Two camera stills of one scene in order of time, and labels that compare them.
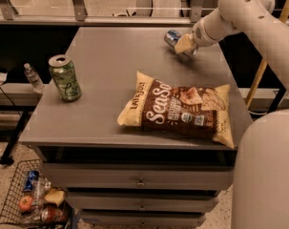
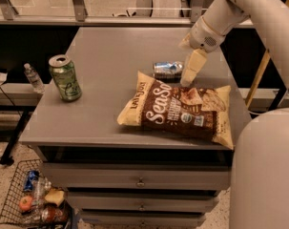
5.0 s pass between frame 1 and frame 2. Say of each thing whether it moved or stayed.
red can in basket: stayed
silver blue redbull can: moved
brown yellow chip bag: stayed
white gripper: moved
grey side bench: stayed
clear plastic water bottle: stayed
